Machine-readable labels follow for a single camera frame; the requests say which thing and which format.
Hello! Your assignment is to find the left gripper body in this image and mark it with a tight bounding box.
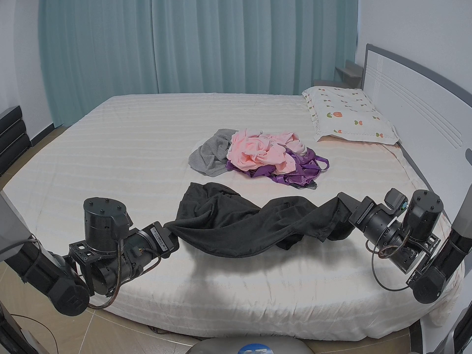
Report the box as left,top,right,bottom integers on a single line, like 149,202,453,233
125,221,180,273

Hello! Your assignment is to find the white printed pillow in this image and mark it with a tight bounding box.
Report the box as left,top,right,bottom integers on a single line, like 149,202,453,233
302,86,400,145

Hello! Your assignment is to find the black chest of drawers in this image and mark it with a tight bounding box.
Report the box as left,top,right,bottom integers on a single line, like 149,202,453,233
0,105,30,178

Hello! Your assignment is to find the pink garment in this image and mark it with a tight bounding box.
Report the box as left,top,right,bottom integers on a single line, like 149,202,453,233
226,131,307,176

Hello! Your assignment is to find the grey garment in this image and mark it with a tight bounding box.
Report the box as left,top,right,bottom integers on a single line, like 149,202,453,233
189,129,238,177

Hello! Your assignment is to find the bed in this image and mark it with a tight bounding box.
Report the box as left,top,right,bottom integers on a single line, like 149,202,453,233
0,44,472,342

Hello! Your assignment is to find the grey bedside table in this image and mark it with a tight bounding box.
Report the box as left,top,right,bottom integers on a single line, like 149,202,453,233
313,60,366,88

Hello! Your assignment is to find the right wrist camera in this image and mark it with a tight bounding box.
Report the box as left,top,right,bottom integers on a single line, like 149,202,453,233
383,188,409,215

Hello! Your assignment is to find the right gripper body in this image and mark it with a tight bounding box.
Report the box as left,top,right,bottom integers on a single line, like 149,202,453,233
348,196,406,250

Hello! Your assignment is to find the blue-green curtain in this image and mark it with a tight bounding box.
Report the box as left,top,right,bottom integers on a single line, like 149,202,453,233
151,0,359,96
39,0,159,127

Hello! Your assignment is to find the purple garment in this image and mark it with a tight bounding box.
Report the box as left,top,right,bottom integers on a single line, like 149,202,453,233
225,147,330,191

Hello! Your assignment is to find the black T-shirt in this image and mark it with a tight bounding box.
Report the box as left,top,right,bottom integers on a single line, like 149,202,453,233
164,182,356,259

